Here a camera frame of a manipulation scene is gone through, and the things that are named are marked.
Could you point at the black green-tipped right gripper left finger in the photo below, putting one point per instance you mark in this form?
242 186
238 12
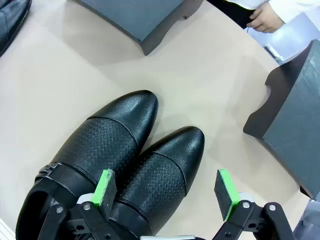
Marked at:
102 192

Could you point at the person's left hand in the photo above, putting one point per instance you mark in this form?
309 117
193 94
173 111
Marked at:
267 18

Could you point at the black loafer with metal bar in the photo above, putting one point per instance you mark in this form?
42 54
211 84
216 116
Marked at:
11 22

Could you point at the black perforated leather shoe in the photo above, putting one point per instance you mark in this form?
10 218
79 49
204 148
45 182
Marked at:
162 175

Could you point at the dark grey shoe stand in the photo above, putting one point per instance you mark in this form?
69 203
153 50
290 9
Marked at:
140 20
295 120

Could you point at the person's left forearm white sleeve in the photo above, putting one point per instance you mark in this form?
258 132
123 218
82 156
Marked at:
300 10

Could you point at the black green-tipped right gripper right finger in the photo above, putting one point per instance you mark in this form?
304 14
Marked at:
226 190

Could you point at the person in white shirt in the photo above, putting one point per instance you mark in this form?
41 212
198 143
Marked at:
295 40

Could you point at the black perforated shoe with buckle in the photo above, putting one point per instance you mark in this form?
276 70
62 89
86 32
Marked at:
100 140

